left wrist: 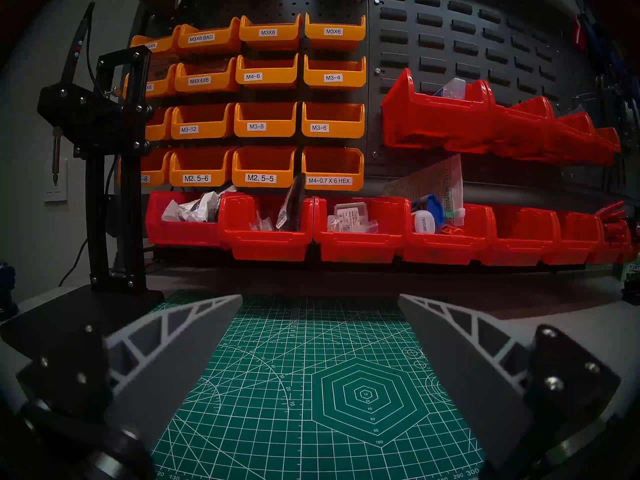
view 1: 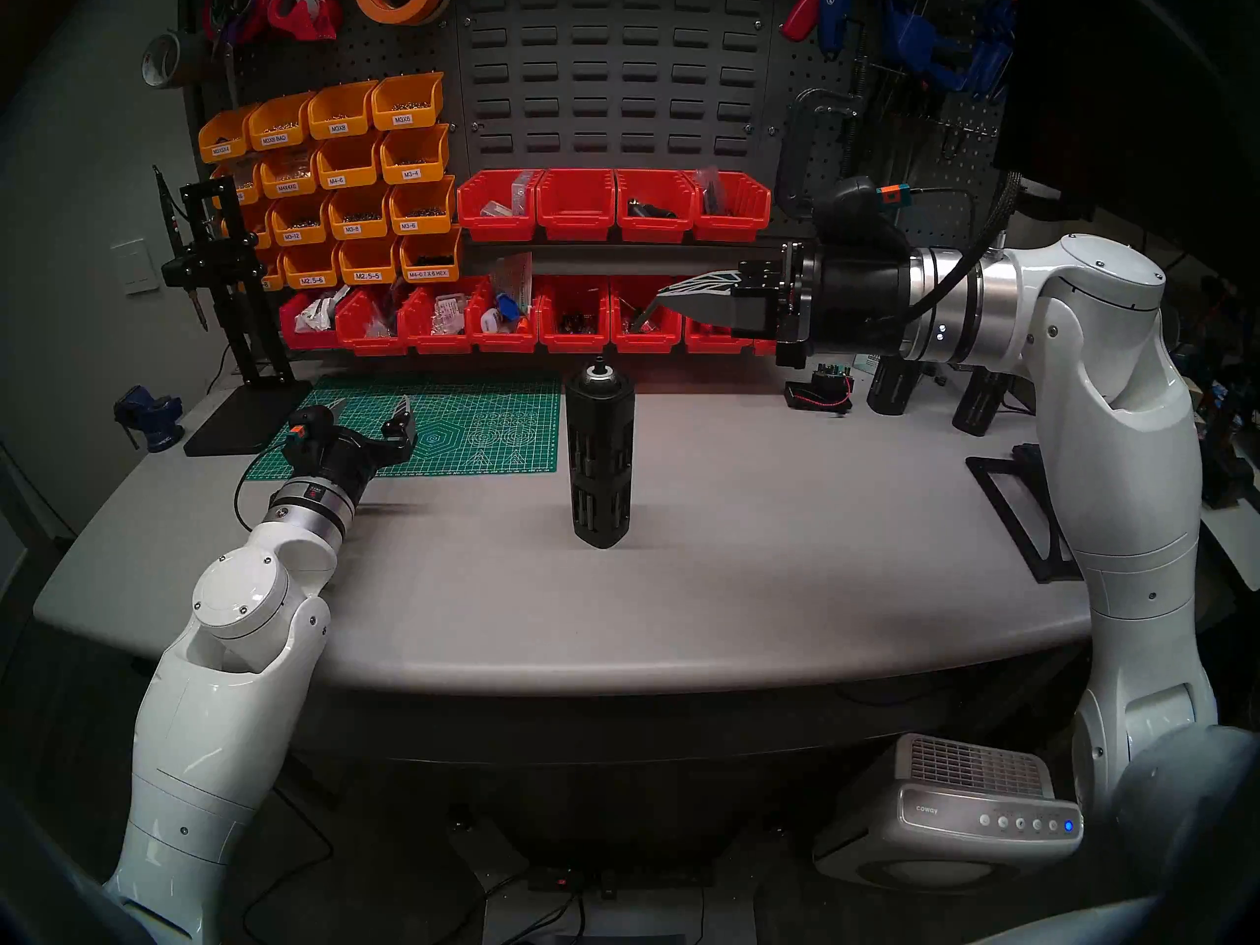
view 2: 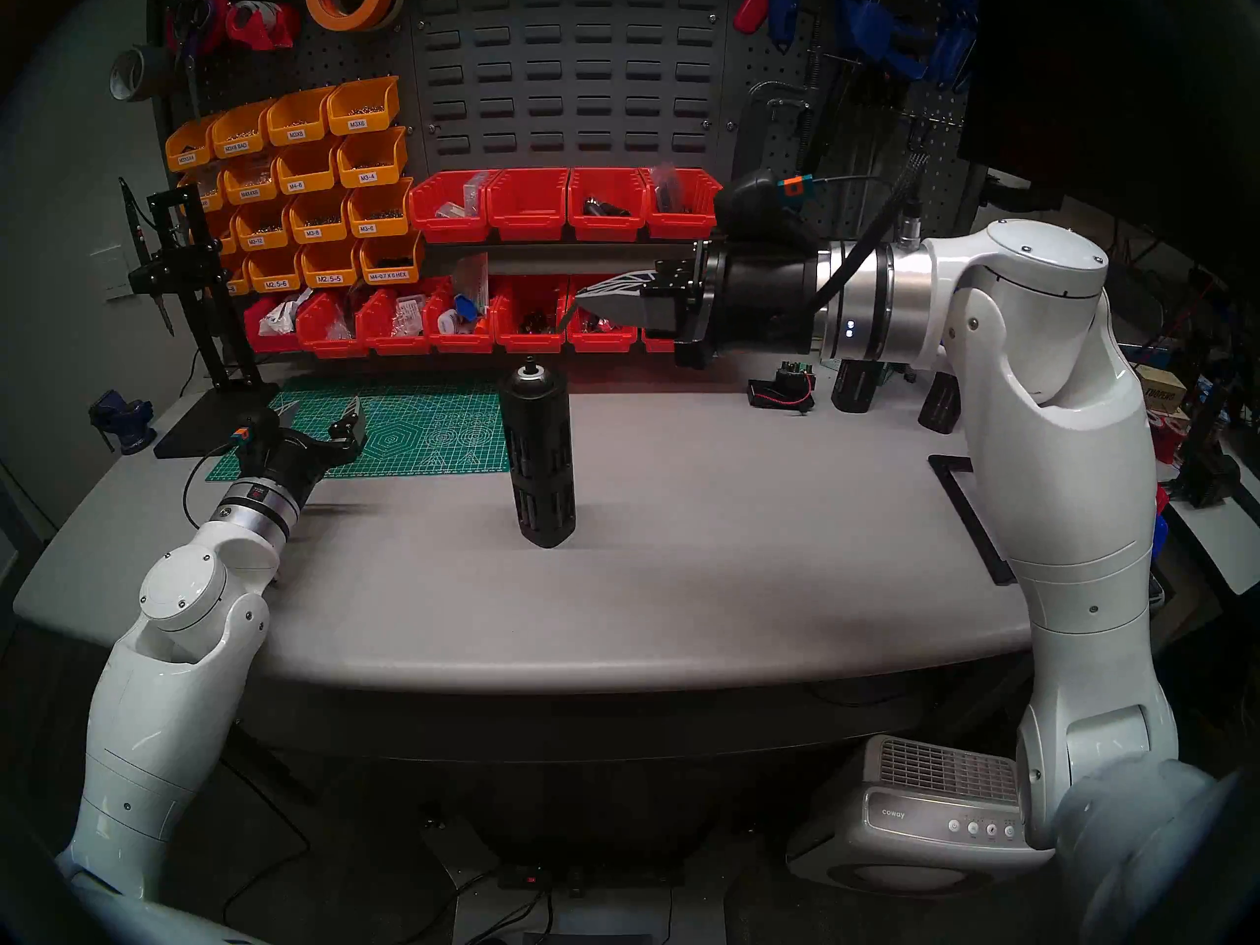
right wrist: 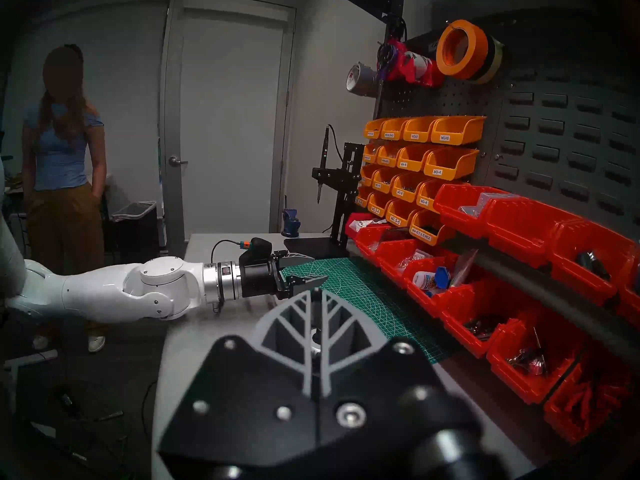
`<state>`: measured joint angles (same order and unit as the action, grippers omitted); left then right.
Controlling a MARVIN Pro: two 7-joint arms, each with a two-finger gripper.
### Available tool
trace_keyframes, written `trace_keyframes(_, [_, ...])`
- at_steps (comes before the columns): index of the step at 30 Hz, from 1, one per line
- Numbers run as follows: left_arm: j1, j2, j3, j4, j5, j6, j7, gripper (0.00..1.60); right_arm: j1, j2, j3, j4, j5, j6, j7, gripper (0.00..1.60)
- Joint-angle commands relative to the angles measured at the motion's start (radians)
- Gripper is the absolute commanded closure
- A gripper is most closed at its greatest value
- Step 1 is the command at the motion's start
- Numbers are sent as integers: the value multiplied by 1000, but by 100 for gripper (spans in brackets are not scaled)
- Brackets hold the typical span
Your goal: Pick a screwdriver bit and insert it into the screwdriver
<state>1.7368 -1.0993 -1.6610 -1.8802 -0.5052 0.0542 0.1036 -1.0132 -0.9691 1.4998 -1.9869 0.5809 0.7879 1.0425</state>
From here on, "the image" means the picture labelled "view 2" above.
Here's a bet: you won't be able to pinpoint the black metal stand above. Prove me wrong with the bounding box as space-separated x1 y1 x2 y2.
118 177 282 460

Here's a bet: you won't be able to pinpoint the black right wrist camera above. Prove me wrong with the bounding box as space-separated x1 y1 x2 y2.
714 168 818 250

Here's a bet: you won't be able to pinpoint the yellow bin labelled M3-4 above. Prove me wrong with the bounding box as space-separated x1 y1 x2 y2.
336 127 409 188

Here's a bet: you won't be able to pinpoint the red tape dispenser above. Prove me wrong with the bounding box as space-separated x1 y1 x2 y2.
225 0 302 52

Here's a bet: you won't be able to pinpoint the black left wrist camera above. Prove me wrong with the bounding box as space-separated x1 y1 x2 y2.
228 405 288 452

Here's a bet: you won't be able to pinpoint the green cutting mat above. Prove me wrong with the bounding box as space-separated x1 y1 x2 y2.
206 366 510 484

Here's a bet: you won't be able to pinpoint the black battery holder with wires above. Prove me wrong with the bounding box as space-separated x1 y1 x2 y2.
746 360 818 414

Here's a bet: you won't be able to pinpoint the purple handled scissors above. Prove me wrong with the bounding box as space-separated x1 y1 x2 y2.
175 0 210 119

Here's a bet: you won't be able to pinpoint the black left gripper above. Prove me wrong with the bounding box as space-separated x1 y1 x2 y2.
248 391 368 506

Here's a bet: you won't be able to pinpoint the yellow bin labelled M3-6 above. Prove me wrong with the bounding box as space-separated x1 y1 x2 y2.
346 178 414 238

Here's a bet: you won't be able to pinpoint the tall clear parts bag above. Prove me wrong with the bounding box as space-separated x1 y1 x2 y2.
451 252 491 316

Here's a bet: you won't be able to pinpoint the blue bench vise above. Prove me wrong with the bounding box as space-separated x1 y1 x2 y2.
89 390 157 456

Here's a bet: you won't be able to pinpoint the yellow bin labelled M4X4X6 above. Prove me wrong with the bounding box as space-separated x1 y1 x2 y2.
222 152 284 205

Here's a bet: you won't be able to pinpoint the yellow bin labelled M2.5-5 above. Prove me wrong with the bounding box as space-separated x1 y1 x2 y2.
299 238 364 289

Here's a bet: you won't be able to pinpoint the grey duct tape roll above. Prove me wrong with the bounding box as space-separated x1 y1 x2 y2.
108 44 176 103

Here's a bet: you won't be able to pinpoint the white side desk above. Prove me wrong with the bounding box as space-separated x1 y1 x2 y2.
1166 490 1260 599

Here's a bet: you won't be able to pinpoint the yellow bin labelled M3-12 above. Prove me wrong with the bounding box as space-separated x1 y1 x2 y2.
233 199 294 252

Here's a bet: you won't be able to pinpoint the yellow bin labelled M4-0.7 hex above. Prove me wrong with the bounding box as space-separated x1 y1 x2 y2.
358 230 426 285

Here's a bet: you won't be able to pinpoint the black bar clamp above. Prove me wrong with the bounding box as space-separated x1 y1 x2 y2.
783 13 867 176

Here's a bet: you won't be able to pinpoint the small cardboard box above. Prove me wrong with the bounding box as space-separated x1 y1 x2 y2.
1137 362 1189 414

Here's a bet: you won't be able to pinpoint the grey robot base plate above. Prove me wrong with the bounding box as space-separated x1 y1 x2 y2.
448 879 734 945

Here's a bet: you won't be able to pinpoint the yellow bin labelled M3X8 BAD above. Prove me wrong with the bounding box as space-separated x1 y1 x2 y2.
210 101 277 158

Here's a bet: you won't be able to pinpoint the black braided right wrist cable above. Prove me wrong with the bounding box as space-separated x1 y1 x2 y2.
807 146 936 314

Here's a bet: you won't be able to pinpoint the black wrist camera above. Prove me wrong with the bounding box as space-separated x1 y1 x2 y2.
228 405 288 452
714 168 818 250

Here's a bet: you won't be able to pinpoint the yellow bin labelled M3X6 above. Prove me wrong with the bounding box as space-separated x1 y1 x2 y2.
326 76 402 136

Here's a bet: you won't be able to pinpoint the thin black left wrist cable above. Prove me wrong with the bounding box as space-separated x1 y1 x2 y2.
180 437 237 527

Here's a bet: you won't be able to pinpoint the white air purifier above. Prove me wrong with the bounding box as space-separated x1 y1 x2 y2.
786 734 1061 897

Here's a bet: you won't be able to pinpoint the grey louvred panel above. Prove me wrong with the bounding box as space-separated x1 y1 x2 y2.
409 0 734 235

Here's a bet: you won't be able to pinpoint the white wall switch plate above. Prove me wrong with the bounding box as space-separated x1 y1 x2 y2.
89 244 134 301

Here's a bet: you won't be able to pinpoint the black flat frame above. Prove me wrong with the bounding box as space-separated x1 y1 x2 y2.
928 453 1017 588

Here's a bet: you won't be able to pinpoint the orange tape roll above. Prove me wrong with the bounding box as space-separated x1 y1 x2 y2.
304 0 407 33

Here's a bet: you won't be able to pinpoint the grey metal C-clamp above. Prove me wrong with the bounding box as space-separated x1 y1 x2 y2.
730 80 816 181

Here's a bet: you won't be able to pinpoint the yellow bin labelled M3-8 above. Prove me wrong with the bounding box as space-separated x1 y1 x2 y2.
287 189 353 244

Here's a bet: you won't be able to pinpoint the black cylindrical electric screwdriver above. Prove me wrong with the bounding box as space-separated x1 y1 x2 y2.
497 355 575 550
832 360 892 414
918 372 964 435

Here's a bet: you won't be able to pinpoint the white plastic bag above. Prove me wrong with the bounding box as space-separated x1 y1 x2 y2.
258 288 314 339

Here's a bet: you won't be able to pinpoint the black power strip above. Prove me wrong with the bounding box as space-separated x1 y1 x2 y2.
497 859 685 895

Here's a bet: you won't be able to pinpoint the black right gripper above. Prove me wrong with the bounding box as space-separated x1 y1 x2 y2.
563 241 823 368

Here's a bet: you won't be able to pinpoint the red tape roll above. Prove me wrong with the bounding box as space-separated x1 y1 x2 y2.
164 0 235 60

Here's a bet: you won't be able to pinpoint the black pegboard panel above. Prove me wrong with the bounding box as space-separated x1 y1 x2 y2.
148 0 424 176

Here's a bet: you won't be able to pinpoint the red wire spool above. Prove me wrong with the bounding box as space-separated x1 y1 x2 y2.
1147 411 1192 465

